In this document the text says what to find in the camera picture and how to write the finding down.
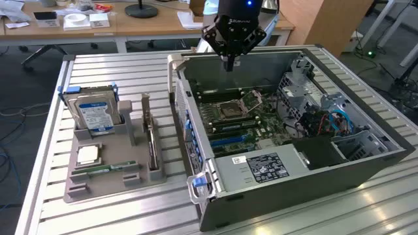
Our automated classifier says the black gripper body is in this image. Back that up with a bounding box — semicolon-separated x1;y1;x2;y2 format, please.
213;0;264;56

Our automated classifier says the graphics card with metal bracket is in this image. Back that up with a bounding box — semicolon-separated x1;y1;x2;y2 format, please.
141;93;161;171

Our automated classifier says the stack of white papers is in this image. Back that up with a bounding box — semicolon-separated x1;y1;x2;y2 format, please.
177;11;205;30

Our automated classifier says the brown cardboard box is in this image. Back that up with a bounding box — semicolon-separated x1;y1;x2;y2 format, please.
189;0;205;17

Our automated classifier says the wooden desk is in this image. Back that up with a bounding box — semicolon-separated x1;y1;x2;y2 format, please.
0;0;295;53

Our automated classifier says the wooden cabinet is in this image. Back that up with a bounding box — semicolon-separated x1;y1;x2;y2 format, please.
279;0;375;57

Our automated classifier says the black lamp base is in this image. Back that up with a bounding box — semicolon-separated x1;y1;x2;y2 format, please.
124;0;159;19

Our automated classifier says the metal socket cover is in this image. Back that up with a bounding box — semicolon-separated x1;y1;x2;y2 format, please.
240;90;263;112

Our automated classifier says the silver disk bay cage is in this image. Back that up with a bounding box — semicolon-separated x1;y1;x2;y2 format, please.
276;57;347;123

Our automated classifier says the CPU socket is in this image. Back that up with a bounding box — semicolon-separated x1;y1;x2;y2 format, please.
217;100;252;121

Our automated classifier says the white box with red button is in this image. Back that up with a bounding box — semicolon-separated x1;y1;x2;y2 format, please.
348;31;363;53

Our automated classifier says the white labelled box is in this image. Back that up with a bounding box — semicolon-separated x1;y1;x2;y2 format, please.
89;13;111;29

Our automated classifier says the RAM stick with white label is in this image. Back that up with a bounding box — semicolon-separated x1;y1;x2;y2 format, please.
213;119;259;133

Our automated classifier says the red packet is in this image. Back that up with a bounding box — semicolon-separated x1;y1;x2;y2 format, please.
93;3;113;13

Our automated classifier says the green motherboard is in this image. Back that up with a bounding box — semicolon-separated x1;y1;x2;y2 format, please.
195;84;296;159

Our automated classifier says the white flat box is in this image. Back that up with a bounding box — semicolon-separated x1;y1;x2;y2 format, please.
63;18;92;31

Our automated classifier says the blue expansion slot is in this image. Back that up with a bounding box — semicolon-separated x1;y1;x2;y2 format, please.
209;135;250;149

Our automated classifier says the white tape roll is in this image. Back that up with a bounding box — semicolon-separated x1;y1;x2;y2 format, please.
64;13;88;25

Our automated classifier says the hard disk in blue caddy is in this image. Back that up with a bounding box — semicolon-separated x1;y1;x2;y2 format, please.
57;83;119;137

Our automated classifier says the black tripod stand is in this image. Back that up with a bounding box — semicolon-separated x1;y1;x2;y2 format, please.
378;46;418;108

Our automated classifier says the black topped white box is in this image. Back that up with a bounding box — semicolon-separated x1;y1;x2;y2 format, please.
33;11;60;28

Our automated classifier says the black chair base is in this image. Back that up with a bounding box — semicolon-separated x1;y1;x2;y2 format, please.
20;44;69;72

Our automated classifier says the silver slanted disk bay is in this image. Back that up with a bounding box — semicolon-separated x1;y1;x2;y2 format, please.
331;129;400;162

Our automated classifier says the grey power supply unit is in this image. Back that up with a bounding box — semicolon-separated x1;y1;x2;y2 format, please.
213;144;310;193

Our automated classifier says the silver CPU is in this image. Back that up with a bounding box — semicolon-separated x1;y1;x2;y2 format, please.
76;146;100;165

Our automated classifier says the crumpled white plastic bag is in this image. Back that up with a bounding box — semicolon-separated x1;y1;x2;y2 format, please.
0;0;33;23

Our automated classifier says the green RAM stick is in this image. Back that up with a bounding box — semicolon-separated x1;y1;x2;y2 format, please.
71;160;137;175

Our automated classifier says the dark grey PC case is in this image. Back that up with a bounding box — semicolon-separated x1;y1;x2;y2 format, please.
165;50;416;233

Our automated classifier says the grey parts rack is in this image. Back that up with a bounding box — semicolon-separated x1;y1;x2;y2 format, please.
63;99;168;204

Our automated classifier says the red wire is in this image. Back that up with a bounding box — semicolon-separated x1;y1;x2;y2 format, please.
320;114;331;135

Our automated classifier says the blue wire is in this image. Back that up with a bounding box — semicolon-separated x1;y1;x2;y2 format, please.
328;110;355;135

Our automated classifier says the white desk frame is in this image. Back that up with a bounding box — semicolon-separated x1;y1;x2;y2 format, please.
358;0;418;67

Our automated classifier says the blue floor cable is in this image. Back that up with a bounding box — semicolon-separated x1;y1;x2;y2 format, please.
0;117;26;209

